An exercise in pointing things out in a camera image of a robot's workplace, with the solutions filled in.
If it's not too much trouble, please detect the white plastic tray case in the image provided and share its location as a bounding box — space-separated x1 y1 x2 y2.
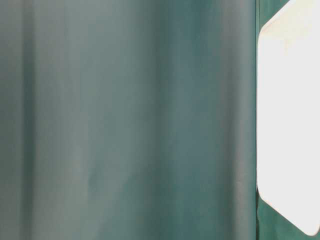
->
256 0 320 240

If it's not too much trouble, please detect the green table cloth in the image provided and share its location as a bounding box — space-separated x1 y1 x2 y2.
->
0 0 307 240

